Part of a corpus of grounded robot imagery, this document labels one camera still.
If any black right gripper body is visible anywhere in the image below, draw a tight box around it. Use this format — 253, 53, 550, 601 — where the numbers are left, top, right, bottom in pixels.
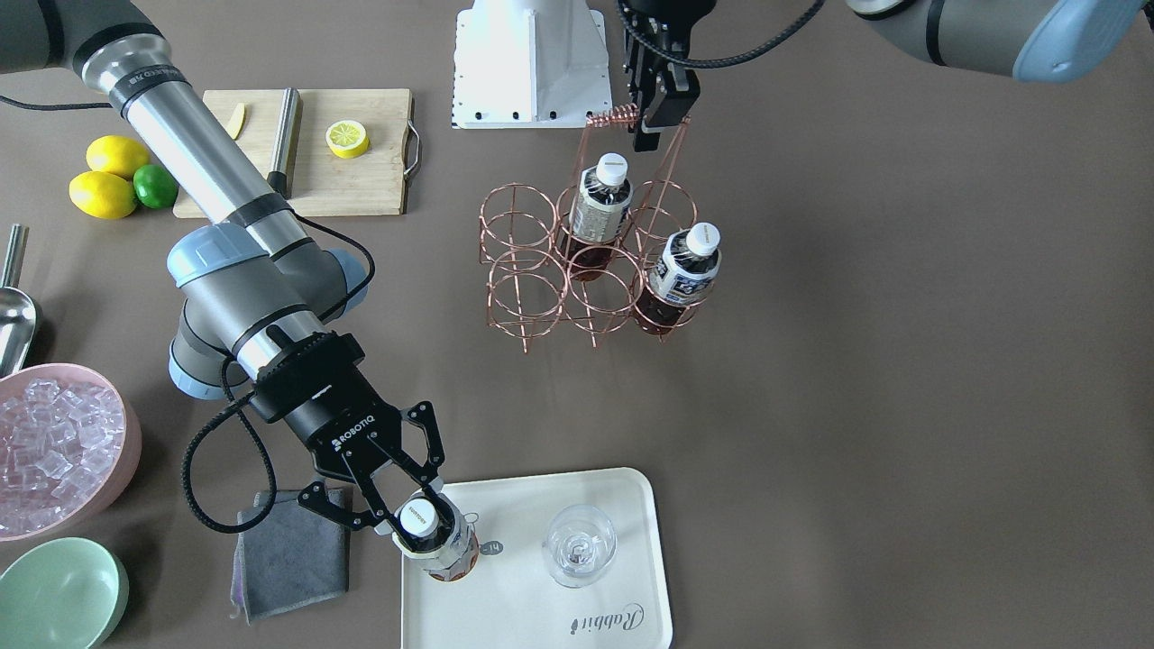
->
252, 333, 400, 478

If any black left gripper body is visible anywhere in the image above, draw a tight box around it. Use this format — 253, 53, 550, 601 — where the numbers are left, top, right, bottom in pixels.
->
622, 1, 715, 100

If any tea bottle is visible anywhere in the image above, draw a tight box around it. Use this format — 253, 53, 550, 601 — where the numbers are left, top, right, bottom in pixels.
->
394, 493, 480, 582
632, 222, 721, 335
557, 152, 632, 282

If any copper wire bottle basket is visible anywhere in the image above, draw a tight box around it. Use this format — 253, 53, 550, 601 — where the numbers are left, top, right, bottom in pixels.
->
478, 105, 700, 350

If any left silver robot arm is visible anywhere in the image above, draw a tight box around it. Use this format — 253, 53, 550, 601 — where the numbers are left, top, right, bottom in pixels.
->
615, 1, 1151, 152

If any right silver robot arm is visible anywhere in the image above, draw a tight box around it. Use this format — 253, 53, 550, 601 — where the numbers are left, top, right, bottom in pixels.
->
3, 1, 459, 553

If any tea bottle front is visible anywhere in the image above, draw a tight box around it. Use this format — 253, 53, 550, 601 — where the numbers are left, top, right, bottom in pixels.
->
632, 222, 721, 335

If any grey folded cloth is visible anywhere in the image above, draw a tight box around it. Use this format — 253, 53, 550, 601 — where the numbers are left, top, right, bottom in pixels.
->
231, 490, 350, 625

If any cream serving tray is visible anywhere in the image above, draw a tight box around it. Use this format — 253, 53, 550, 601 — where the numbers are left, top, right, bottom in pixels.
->
400, 468, 674, 648

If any clear wine glass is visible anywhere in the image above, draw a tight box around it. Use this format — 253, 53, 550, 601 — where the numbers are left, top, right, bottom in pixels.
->
541, 503, 619, 589

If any steel cylinder muddler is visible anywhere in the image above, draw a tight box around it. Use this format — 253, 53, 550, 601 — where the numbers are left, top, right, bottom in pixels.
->
265, 87, 301, 200

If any bamboo cutting board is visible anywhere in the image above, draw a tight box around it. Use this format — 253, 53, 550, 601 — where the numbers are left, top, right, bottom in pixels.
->
150, 87, 413, 221

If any pink bowl of ice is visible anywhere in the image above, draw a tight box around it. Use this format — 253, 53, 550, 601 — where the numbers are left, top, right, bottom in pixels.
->
1, 364, 142, 543

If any yellow lemon half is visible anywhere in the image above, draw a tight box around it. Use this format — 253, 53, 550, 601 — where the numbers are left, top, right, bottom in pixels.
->
325, 119, 370, 159

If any green lime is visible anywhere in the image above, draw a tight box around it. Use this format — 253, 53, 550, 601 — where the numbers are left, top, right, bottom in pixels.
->
132, 164, 179, 209

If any yellow plastic knife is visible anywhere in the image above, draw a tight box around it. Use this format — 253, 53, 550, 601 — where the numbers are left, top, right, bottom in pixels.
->
225, 103, 247, 141

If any whole yellow lemon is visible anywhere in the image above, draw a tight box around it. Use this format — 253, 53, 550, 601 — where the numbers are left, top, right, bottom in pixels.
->
69, 171, 138, 219

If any steel ice scoop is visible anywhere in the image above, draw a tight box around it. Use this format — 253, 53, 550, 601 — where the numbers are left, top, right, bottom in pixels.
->
1, 224, 40, 378

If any green empty bowl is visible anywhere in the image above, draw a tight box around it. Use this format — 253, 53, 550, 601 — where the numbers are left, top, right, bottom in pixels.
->
1, 537, 129, 648

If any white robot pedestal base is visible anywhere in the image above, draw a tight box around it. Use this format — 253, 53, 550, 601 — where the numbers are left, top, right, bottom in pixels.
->
451, 1, 613, 129

